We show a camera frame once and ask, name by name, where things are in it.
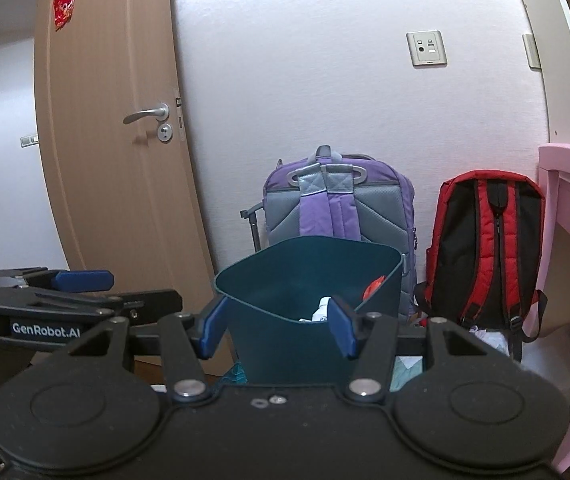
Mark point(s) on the beige wooden door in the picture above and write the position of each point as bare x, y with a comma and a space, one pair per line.
110, 185

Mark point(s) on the white bookcase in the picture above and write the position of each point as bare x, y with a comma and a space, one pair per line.
560, 60

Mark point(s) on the beige wall plate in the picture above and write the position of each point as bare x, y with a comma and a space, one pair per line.
532, 51

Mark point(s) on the red black backpack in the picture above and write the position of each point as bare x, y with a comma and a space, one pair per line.
485, 200

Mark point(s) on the silver door lock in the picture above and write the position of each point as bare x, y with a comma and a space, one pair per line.
164, 132

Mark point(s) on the white crumpled paper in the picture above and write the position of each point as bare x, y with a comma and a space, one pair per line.
487, 336

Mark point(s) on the dark teal bin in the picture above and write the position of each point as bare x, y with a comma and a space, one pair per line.
275, 345

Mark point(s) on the purple grey backpack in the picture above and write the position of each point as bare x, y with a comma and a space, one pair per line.
335, 210

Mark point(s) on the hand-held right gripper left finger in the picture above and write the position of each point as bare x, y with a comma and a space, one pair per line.
212, 327

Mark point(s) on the red plastic bag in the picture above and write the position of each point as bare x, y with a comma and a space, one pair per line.
375, 285

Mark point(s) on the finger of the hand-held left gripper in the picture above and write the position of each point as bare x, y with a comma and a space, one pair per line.
160, 302
85, 280

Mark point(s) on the beige wall socket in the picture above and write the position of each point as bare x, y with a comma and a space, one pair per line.
427, 49

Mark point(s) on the light switch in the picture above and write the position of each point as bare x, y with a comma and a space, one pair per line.
28, 140

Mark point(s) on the red door decoration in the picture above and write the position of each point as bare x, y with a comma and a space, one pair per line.
64, 9

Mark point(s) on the pink desk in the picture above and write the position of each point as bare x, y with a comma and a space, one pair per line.
565, 170

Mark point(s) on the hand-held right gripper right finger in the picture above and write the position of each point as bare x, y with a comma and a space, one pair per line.
342, 327

